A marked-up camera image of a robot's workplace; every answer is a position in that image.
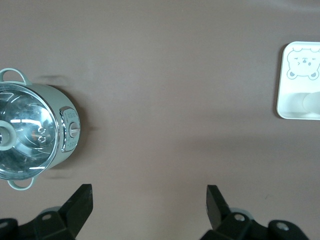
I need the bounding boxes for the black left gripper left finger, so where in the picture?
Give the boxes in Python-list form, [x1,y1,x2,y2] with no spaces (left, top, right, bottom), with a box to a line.
[0,183,94,240]

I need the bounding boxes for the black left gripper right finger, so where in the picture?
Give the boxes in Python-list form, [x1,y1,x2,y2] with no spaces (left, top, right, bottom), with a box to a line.
[202,184,308,240]

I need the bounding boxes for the white plastic cup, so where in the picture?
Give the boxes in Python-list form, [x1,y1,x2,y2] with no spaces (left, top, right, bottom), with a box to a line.
[301,91,320,115]

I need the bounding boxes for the white bear print tray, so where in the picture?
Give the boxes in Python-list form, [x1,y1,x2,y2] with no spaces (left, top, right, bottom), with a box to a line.
[276,41,320,120]

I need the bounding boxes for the glass pot lid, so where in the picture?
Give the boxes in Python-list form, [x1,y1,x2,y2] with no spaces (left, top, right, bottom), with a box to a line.
[0,82,62,181]

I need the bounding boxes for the green electric cooking pot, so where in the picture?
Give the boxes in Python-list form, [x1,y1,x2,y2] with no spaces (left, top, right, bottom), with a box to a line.
[0,67,82,192]

